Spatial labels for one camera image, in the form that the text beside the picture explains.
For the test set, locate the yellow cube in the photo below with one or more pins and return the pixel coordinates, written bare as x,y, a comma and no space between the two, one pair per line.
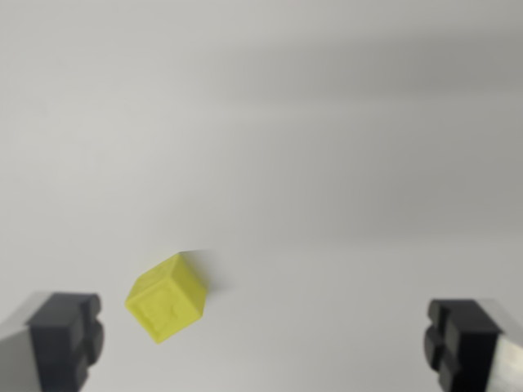
163,302

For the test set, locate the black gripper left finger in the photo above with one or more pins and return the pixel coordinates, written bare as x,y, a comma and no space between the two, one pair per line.
57,339

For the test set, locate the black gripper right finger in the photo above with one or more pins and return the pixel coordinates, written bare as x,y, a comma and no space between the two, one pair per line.
470,343

